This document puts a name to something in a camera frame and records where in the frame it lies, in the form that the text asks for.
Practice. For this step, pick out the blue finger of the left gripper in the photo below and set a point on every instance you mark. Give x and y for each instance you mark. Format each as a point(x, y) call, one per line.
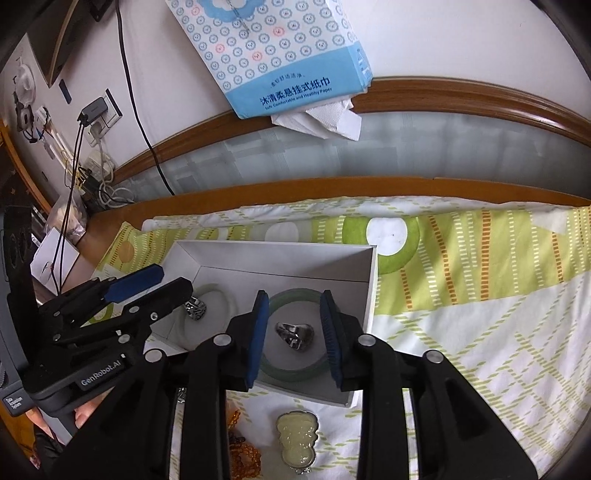
point(137, 316)
point(132, 284)

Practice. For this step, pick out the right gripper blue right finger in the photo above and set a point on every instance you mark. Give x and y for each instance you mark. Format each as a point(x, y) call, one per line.
point(331, 325)

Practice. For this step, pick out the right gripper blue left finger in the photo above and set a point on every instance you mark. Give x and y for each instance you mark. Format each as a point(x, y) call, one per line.
point(258, 318)

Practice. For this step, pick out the small green jade bangle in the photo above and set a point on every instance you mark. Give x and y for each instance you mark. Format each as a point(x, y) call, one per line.
point(301, 374)

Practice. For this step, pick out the large pale jade bangle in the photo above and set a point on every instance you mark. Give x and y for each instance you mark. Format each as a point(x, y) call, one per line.
point(206, 313)

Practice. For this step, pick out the pale jade silver-framed pendant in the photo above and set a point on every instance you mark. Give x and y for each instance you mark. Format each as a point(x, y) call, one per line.
point(298, 433)

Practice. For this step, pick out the left hand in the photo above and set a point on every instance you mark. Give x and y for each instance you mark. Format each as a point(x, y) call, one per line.
point(56, 429)

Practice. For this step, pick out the white vivo cardboard box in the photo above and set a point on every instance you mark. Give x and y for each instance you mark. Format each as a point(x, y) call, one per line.
point(294, 333)

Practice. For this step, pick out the white paper card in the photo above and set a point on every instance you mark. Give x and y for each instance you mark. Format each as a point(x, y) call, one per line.
point(53, 261)

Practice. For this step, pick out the white power strip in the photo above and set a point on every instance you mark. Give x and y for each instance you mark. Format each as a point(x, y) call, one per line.
point(100, 166)

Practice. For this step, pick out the green patterned white cloth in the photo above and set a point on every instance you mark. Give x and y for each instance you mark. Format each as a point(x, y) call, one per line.
point(503, 291)

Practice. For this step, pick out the blue white tissue pack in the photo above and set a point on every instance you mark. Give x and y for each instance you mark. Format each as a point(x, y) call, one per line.
point(298, 63)

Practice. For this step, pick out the white wall socket panel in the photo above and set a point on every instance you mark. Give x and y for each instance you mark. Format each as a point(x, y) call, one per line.
point(99, 127)

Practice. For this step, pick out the black wall charger plug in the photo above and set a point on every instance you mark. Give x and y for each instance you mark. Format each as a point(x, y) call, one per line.
point(91, 112)

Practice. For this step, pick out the wooden headboard rail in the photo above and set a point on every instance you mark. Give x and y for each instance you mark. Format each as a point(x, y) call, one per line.
point(395, 94)

